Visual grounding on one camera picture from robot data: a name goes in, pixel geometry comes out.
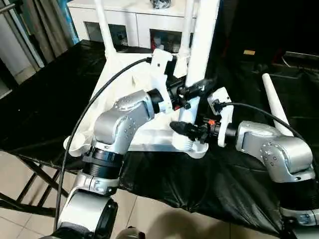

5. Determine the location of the black metal table frame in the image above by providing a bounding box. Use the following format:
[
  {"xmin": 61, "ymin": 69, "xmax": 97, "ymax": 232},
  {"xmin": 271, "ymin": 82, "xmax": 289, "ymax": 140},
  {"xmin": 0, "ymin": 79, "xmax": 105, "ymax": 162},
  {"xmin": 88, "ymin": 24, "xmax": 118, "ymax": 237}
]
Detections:
[{"xmin": 0, "ymin": 153, "xmax": 77, "ymax": 218}]

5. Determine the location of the white plastic table top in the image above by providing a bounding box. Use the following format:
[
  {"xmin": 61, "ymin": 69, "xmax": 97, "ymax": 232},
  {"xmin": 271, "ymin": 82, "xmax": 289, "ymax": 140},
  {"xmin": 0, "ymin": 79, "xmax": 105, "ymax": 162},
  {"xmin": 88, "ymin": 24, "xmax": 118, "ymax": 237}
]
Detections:
[{"xmin": 64, "ymin": 48, "xmax": 209, "ymax": 159}]

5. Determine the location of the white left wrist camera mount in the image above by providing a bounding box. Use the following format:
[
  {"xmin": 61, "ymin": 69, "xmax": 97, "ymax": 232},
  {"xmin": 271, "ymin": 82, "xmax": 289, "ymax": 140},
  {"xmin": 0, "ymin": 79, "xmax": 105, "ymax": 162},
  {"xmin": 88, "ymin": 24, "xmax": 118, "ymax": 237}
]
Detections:
[{"xmin": 151, "ymin": 48, "xmax": 180, "ymax": 115}]

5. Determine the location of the black work mat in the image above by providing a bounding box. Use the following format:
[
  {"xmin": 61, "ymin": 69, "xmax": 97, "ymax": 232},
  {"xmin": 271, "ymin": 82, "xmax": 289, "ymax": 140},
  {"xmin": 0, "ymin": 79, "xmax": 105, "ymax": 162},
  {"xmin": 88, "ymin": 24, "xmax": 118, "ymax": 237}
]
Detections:
[{"xmin": 0, "ymin": 39, "xmax": 319, "ymax": 236}]

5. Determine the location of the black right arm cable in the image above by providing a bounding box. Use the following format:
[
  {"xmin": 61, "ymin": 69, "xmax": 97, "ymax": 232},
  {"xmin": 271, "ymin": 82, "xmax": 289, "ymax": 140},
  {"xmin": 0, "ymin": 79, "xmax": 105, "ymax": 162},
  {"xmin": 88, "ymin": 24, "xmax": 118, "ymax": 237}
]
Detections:
[{"xmin": 216, "ymin": 100, "xmax": 303, "ymax": 138}]

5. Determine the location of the white cabinet with glass doors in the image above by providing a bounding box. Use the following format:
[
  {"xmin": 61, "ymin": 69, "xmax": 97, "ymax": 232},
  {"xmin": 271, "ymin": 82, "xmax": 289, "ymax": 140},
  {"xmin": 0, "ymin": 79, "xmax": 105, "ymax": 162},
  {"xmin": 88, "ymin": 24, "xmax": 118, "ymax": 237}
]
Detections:
[{"xmin": 67, "ymin": 0, "xmax": 220, "ymax": 53}]

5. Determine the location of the grey brown curtain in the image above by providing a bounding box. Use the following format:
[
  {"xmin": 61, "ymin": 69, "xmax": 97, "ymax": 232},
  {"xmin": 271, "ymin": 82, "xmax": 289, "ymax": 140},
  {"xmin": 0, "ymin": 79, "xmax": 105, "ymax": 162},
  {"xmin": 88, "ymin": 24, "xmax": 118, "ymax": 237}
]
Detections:
[{"xmin": 31, "ymin": 0, "xmax": 81, "ymax": 67}]

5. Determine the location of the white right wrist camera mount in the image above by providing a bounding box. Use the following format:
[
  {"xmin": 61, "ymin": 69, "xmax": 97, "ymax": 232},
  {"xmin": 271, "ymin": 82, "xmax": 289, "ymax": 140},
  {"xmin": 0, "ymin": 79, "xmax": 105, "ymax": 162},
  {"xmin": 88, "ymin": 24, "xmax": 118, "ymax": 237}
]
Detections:
[{"xmin": 207, "ymin": 87, "xmax": 235, "ymax": 148}]

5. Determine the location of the dark metallic object on cabinet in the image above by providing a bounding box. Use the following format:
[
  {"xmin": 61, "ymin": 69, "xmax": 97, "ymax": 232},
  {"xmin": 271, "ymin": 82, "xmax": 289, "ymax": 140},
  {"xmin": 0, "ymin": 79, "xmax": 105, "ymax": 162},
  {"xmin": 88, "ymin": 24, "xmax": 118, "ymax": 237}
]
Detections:
[{"xmin": 149, "ymin": 0, "xmax": 173, "ymax": 8}]

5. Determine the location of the black flat panel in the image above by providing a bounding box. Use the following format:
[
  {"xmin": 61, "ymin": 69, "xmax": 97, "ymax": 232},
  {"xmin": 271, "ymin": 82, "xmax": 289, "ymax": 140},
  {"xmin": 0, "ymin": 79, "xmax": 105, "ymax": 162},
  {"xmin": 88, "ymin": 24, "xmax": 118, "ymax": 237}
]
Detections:
[{"xmin": 285, "ymin": 51, "xmax": 319, "ymax": 61}]

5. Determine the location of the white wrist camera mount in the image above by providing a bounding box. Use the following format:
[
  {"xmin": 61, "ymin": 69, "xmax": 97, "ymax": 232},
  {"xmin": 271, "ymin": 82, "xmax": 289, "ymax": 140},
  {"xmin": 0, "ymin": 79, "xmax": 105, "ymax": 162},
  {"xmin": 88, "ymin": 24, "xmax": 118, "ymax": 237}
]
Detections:
[
  {"xmin": 207, "ymin": 87, "xmax": 235, "ymax": 148},
  {"xmin": 151, "ymin": 48, "xmax": 180, "ymax": 115}
]

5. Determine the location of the white plastic table leg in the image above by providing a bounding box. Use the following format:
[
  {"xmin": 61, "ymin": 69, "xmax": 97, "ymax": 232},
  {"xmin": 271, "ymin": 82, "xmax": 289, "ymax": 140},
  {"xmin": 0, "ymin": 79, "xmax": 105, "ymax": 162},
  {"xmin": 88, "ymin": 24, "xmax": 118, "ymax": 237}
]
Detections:
[
  {"xmin": 94, "ymin": 0, "xmax": 118, "ymax": 60},
  {"xmin": 180, "ymin": 0, "xmax": 198, "ymax": 57},
  {"xmin": 172, "ymin": 0, "xmax": 220, "ymax": 152},
  {"xmin": 262, "ymin": 73, "xmax": 295, "ymax": 138}
]

